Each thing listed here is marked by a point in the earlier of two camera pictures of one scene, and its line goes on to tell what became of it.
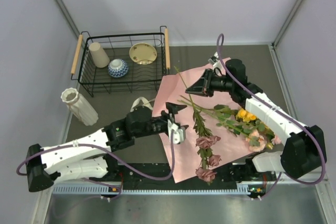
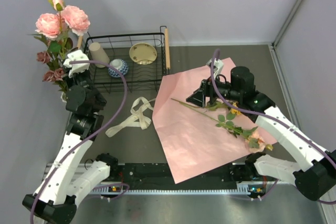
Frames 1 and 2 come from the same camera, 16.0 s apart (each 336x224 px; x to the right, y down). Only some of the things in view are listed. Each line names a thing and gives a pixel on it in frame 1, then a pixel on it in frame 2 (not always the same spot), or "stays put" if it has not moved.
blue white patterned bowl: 118,68 stays put
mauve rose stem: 206,141 -> 55,74
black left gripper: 173,108 -> 84,73
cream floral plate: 143,53 stays put
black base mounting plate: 240,171 stays put
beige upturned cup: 100,57 stays put
